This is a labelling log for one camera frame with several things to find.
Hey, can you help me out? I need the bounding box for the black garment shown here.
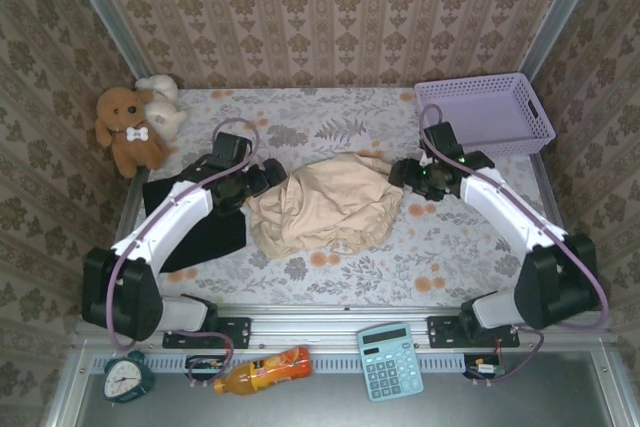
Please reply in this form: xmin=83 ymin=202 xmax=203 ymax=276
xmin=142 ymin=176 xmax=249 ymax=273

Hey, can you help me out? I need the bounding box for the beige garment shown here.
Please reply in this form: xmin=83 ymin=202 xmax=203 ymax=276
xmin=247 ymin=153 xmax=404 ymax=259

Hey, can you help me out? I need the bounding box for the purple plastic basket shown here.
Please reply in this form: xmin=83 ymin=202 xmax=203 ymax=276
xmin=413 ymin=72 xmax=558 ymax=158

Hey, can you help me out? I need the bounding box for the floral tablecloth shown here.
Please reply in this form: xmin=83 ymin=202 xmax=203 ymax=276
xmin=113 ymin=86 xmax=564 ymax=308

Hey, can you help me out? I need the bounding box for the white plush toy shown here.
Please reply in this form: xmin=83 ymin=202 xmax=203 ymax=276
xmin=134 ymin=74 xmax=189 ymax=141

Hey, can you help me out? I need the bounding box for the brown plush dog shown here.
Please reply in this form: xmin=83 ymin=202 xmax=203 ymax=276
xmin=94 ymin=86 xmax=174 ymax=179

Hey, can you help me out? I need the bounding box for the small electronics board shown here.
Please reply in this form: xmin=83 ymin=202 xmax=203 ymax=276
xmin=185 ymin=354 xmax=227 ymax=382
xmin=463 ymin=352 xmax=507 ymax=381

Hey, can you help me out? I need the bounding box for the orange juice bottle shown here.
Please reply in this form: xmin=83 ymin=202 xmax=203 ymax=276
xmin=213 ymin=345 xmax=314 ymax=396

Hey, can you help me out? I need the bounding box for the teal calculator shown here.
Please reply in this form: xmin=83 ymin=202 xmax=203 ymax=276
xmin=356 ymin=321 xmax=425 ymax=402

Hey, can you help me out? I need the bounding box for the green alarm clock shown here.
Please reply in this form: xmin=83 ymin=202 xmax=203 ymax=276
xmin=103 ymin=349 xmax=155 ymax=403

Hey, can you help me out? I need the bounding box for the grey metal shelf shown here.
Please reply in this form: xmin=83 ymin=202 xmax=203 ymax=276
xmin=44 ymin=346 xmax=640 ymax=427

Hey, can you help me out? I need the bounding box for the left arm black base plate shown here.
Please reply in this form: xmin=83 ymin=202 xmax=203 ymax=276
xmin=162 ymin=315 xmax=251 ymax=350

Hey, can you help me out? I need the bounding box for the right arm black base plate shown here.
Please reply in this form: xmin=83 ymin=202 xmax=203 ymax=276
xmin=427 ymin=315 xmax=520 ymax=349

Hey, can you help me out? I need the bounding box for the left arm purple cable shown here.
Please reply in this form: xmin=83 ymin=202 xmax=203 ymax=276
xmin=105 ymin=118 xmax=261 ymax=388

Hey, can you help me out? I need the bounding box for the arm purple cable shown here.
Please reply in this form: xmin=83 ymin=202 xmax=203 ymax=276
xmin=105 ymin=118 xmax=261 ymax=388
xmin=418 ymin=104 xmax=610 ymax=386

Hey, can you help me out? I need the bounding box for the aluminium mounting rail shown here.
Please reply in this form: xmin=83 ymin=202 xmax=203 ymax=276
xmin=74 ymin=304 xmax=612 ymax=349

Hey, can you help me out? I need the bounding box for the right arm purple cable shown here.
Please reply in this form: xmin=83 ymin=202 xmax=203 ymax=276
xmin=418 ymin=104 xmax=610 ymax=386

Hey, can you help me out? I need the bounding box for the grey slotted cable duct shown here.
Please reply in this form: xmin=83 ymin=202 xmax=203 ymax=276
xmin=92 ymin=351 xmax=467 ymax=374

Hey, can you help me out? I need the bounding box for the aluminium frame post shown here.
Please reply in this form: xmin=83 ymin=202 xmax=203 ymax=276
xmin=58 ymin=0 xmax=154 ymax=79
xmin=519 ymin=0 xmax=609 ymax=81

